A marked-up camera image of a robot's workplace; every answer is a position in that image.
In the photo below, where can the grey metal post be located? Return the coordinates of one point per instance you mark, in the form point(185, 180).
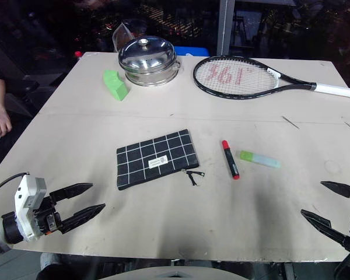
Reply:
point(226, 26)

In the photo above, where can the black and white tennis racket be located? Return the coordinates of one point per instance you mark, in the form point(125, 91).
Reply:
point(230, 74)

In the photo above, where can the red bottle cap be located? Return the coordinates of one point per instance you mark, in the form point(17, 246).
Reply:
point(78, 54)

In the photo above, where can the green foam block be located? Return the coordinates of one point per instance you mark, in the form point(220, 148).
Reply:
point(115, 84)

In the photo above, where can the red and black marker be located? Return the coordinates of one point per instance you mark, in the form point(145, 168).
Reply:
point(230, 160)

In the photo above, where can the stainless steel pot lid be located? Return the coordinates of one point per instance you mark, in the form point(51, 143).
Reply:
point(146, 54)

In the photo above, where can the black grid pencil pouch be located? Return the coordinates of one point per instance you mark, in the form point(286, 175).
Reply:
point(151, 159)

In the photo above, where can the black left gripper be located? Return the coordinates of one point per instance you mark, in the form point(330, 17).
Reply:
point(45, 217)

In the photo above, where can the blue plastic box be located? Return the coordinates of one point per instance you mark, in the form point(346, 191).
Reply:
point(192, 51)

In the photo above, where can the clear plastic container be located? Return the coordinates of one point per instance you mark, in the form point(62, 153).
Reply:
point(121, 36)

